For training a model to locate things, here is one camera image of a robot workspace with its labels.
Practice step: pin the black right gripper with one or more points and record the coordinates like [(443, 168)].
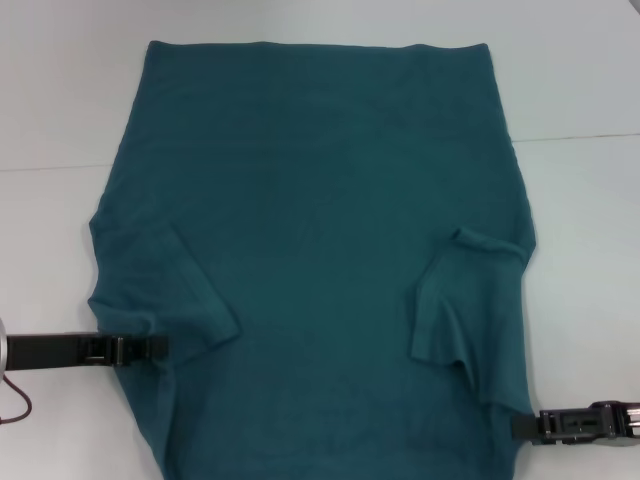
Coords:
[(622, 420)]

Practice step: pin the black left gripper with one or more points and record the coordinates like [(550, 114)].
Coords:
[(42, 350)]

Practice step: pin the blue teal shirt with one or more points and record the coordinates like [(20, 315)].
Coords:
[(320, 200)]

